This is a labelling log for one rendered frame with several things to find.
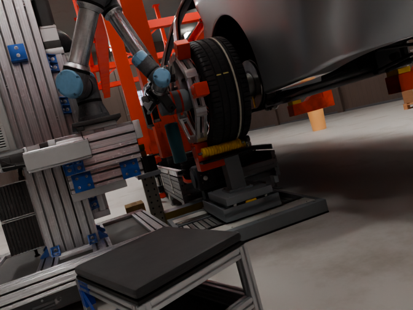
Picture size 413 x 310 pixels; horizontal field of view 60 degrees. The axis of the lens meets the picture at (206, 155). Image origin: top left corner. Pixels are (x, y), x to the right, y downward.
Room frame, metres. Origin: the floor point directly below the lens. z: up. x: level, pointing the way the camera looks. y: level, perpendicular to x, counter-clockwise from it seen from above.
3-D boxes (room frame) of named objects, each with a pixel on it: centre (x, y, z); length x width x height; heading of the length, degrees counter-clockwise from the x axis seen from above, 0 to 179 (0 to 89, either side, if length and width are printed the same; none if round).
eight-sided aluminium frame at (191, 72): (2.21, 0.03, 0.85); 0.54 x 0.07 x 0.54; 14
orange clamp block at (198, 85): (1.91, -0.05, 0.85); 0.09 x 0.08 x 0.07; 14
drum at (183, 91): (2.19, 0.10, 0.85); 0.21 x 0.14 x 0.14; 104
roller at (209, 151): (2.12, -0.10, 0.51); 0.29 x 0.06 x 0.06; 104
